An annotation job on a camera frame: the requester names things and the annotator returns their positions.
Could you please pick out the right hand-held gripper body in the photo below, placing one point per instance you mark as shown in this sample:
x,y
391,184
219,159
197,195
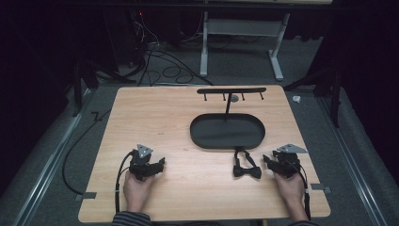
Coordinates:
x,y
287,161

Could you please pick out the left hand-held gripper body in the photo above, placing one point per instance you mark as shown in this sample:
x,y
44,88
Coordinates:
x,y
141,163

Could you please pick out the black bow tie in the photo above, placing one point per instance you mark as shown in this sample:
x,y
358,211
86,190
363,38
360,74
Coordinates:
x,y
246,171

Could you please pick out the black hook stand with tray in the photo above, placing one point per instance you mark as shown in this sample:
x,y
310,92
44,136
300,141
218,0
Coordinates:
x,y
227,132

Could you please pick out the person's right hand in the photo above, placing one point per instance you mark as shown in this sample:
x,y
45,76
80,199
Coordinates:
x,y
290,188

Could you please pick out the person's left hand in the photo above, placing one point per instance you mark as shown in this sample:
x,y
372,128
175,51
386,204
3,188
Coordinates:
x,y
136,190

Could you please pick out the grey tape piece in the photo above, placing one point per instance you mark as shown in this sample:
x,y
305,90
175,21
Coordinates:
x,y
320,188
85,196

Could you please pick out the small white crumpled scrap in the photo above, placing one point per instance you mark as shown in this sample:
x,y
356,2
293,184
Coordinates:
x,y
296,99

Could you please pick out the black tripod stand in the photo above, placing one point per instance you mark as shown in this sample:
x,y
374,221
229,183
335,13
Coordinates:
x,y
329,88
86,78

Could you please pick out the aluminium floor rail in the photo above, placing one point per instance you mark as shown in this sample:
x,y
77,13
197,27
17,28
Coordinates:
x,y
348,157
47,169

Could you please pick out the white metal desk frame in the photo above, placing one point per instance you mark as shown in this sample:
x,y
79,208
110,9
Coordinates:
x,y
241,28

